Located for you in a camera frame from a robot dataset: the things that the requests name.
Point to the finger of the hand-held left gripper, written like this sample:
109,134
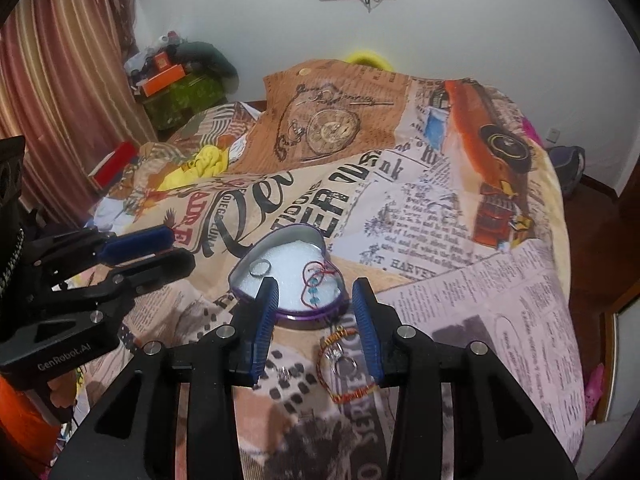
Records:
135,242
155,266

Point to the pocket watch print pillow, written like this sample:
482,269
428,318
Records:
330,120

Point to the green patterned container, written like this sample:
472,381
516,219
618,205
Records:
182,97

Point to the red box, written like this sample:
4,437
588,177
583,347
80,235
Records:
114,162

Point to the orange box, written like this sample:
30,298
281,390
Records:
161,80

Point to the white wall socket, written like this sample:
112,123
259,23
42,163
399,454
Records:
553,134

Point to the grey backpack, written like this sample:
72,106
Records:
567,167

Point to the yellow cloth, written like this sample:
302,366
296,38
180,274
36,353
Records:
197,165

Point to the pink plastic object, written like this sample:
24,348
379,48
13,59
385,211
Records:
594,390

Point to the orange cloth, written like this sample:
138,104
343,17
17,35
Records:
25,420

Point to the yellow round object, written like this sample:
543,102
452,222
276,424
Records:
367,57

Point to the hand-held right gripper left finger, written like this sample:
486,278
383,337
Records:
265,332

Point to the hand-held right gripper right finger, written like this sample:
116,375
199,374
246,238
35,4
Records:
367,335

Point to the newspaper print blanket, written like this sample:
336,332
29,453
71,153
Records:
450,240

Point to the purple heart-shaped tin box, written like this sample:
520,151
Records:
280,272

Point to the striped pink curtain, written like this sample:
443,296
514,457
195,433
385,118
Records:
65,100

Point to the dark green cloth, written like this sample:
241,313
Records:
207,57

